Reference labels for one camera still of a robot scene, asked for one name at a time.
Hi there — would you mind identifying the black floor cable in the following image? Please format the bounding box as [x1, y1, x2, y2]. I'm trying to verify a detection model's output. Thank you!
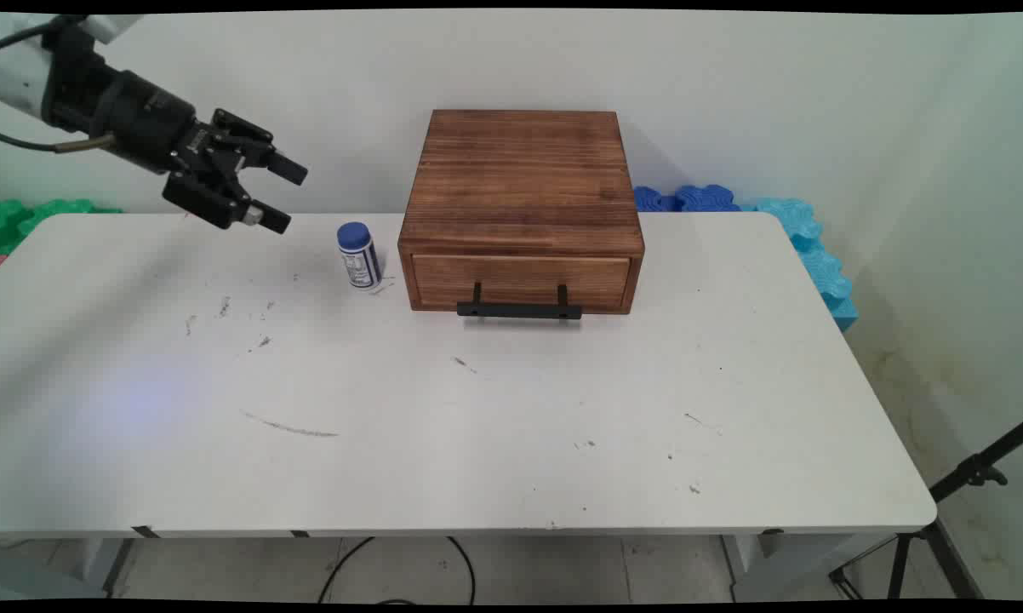
[318, 536, 477, 605]

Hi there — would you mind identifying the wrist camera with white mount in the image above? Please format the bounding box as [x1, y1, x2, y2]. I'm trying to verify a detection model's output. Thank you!
[69, 15, 142, 45]

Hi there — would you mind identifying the green foam mat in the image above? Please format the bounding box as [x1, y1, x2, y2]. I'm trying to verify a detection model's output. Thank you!
[0, 198, 123, 256]

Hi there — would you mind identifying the dark blue foam mat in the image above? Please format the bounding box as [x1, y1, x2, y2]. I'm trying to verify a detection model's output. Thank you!
[632, 184, 742, 214]

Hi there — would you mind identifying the black tripod stand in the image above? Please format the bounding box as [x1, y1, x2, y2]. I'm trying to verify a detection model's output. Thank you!
[829, 417, 1023, 601]

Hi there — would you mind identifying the wooden drawer with black handle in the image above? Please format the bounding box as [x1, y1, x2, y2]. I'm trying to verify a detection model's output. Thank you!
[409, 254, 633, 323]

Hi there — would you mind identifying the white bottle with blue cap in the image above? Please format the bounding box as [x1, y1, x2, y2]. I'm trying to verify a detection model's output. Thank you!
[336, 222, 384, 289]

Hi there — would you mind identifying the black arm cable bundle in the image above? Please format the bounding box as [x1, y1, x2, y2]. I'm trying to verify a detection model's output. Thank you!
[0, 129, 114, 156]

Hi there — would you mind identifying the light blue foam mat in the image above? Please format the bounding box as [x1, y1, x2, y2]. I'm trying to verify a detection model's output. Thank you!
[741, 198, 859, 332]

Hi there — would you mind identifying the brown wooden drawer box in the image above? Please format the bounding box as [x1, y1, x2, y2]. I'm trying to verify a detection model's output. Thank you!
[397, 109, 646, 316]

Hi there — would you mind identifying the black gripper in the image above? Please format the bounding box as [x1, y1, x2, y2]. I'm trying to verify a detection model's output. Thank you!
[90, 72, 309, 236]

